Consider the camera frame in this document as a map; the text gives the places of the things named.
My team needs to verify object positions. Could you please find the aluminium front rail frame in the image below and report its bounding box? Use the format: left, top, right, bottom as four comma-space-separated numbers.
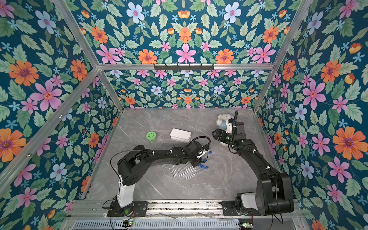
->
63, 199, 306, 228

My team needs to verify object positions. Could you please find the green lidded small jar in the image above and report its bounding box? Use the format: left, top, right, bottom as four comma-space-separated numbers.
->
146, 131, 157, 143

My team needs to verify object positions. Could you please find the white rectangular plastic box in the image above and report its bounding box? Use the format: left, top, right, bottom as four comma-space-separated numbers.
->
170, 128, 192, 143

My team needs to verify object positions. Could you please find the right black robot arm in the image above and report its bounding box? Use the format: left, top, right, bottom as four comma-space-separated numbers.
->
212, 110, 294, 216

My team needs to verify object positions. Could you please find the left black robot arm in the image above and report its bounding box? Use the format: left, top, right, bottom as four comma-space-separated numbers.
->
114, 136, 211, 209

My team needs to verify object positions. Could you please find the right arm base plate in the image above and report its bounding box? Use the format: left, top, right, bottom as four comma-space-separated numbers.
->
219, 200, 261, 217

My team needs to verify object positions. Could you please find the black hook rail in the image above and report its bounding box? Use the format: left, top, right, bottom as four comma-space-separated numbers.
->
153, 64, 215, 71

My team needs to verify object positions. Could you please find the white teddy bear blue shirt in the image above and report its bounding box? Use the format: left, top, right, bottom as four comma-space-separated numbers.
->
216, 114, 234, 131

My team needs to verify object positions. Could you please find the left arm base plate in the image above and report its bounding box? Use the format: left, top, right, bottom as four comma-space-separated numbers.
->
107, 201, 148, 218

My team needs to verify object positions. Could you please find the test tube group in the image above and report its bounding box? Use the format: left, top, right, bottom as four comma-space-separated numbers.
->
181, 164, 205, 178
179, 164, 204, 177
186, 166, 209, 180

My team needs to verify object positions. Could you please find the white ventilation grille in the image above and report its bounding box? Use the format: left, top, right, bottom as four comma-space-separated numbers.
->
73, 219, 240, 230

